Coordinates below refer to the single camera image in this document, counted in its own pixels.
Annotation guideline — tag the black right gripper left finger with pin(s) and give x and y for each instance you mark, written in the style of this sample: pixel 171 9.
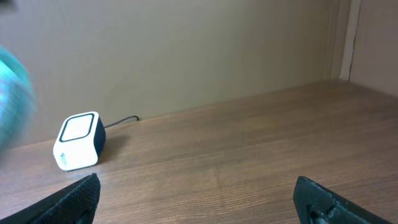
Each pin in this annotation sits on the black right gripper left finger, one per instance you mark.
pixel 76 203

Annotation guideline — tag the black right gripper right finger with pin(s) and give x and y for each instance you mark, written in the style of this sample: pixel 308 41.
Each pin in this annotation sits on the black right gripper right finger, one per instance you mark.
pixel 316 204

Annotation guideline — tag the teal tissue pack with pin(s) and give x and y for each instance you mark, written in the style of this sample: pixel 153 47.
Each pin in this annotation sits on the teal tissue pack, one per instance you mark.
pixel 17 98

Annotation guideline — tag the white barcode scanner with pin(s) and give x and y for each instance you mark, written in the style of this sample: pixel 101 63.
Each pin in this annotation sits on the white barcode scanner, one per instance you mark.
pixel 80 141

